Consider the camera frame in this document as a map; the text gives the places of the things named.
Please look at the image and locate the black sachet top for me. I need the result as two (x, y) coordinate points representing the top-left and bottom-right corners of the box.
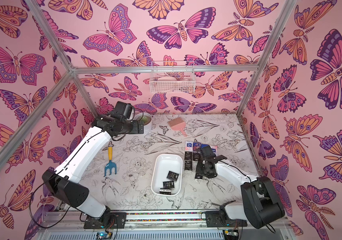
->
(192, 153), (201, 162)

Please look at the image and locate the black sachet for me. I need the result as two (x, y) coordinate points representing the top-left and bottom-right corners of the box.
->
(167, 171), (180, 182)
(184, 161), (193, 171)
(192, 153), (201, 162)
(184, 152), (193, 161)
(163, 181), (175, 190)
(159, 189), (172, 195)

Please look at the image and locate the dark blue tissue pack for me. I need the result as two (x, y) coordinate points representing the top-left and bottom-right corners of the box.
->
(193, 142), (202, 152)

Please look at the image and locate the pink blue floral tissue pack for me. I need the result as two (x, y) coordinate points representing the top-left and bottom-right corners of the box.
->
(185, 141), (194, 152)

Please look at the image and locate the black sachet bottom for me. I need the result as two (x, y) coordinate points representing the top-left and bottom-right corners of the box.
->
(163, 181), (175, 190)

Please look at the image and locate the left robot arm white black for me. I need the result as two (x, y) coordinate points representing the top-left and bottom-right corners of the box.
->
(42, 101), (144, 219)

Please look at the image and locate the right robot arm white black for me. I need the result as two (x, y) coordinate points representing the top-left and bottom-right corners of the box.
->
(196, 146), (286, 231)

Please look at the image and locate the white oval storage box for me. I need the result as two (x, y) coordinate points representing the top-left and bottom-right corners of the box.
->
(151, 154), (184, 197)

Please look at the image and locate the white pot with succulent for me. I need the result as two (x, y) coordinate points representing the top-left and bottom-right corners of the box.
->
(141, 113), (153, 135)

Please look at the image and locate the pink dustpan brush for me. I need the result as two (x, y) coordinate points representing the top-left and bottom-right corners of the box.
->
(167, 117), (188, 137)

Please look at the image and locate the blue garden fork yellow handle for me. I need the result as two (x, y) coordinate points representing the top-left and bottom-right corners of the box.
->
(104, 142), (117, 177)

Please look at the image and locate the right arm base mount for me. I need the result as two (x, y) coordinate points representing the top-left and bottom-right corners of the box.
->
(205, 210), (248, 228)

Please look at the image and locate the white wire wall basket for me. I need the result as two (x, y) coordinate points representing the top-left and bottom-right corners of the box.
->
(148, 61), (196, 94)

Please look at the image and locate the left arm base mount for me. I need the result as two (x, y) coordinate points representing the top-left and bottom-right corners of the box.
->
(83, 212), (127, 230)

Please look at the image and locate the aluminium rail front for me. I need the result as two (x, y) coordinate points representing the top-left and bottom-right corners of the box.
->
(38, 208), (292, 232)

